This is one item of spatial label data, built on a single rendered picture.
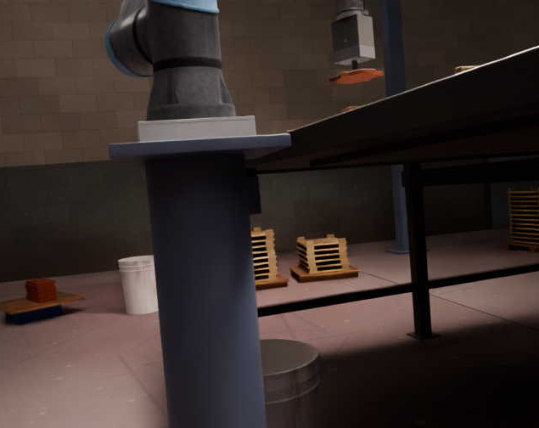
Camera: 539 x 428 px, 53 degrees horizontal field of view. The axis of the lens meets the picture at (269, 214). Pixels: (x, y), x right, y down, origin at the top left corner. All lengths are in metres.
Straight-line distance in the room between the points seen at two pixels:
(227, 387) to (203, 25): 0.58
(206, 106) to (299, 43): 6.01
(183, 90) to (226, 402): 0.50
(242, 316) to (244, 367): 0.08
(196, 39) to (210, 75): 0.06
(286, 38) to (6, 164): 3.51
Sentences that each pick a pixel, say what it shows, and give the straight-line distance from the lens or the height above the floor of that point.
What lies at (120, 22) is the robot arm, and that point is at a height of 1.11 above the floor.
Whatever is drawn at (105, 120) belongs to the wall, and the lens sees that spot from 6.40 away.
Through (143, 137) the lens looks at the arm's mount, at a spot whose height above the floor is 0.88.
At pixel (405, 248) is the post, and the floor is 0.04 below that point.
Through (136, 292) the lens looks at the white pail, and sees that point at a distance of 3.81.
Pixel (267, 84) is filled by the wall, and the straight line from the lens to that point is 6.64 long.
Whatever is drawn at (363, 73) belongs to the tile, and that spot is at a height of 1.05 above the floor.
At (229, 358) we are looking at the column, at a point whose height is 0.52.
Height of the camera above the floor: 0.79
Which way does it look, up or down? 3 degrees down
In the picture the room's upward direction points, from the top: 5 degrees counter-clockwise
